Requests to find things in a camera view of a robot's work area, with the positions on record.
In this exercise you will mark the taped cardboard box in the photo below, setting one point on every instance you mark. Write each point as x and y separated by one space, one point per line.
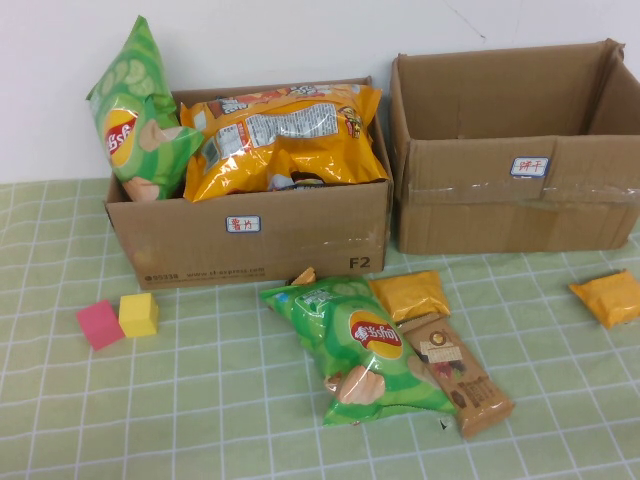
475 220

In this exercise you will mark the cardboard box with F2 print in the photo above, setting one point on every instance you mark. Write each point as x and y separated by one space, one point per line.
200 250

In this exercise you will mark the small orange snack packet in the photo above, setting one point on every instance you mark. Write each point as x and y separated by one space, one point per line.
304 277

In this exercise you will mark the green Lay's chip bag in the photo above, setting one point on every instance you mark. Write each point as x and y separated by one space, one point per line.
350 360
135 130

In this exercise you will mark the plain orange snack packet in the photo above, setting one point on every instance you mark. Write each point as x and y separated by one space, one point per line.
410 295
610 300

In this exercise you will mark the green checked tablecloth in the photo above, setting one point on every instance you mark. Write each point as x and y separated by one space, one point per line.
200 400

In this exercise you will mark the large orange chip bag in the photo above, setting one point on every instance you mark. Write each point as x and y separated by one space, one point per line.
310 150

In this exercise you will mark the white label red handwriting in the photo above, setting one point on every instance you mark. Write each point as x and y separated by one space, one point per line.
243 224
529 166

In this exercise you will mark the pink foam cube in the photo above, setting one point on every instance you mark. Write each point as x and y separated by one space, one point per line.
100 325

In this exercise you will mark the brown wafer bar packet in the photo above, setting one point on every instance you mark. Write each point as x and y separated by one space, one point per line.
465 385

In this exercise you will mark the yellow foam cube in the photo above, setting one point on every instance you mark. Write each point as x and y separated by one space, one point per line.
139 317

